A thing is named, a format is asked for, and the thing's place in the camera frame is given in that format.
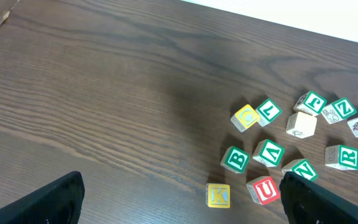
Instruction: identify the yellow K block left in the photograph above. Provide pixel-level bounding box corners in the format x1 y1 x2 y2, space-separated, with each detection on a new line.
206 183 231 208

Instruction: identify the green N block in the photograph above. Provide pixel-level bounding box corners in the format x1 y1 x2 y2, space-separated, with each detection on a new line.
282 159 318 182

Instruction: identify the green Z block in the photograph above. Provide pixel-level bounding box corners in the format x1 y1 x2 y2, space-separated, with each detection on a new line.
322 97 357 124

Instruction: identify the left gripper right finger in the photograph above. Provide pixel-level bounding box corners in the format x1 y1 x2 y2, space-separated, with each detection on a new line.
279 172 358 224

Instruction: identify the yellow Q block left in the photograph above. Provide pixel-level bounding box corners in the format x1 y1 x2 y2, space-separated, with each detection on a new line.
230 105 260 132

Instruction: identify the yellow block below J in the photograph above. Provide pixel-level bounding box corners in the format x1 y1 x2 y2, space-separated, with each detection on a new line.
286 112 317 139

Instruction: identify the green L block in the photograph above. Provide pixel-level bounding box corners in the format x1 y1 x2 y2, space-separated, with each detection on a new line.
255 98 282 127

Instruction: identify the red U block left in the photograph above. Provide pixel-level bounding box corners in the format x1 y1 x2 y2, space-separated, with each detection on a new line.
246 176 280 205

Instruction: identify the green B block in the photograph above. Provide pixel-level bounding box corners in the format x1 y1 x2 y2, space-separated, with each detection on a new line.
220 146 250 174

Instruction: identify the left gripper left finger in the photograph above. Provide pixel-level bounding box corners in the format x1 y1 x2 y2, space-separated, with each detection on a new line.
0 171 85 224

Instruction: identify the green V block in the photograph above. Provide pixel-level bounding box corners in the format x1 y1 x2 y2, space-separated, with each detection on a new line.
252 139 285 167

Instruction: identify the green R block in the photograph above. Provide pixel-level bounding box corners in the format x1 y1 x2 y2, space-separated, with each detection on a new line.
324 144 358 170

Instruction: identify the green J block left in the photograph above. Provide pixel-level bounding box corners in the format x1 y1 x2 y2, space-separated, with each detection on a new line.
293 91 327 116

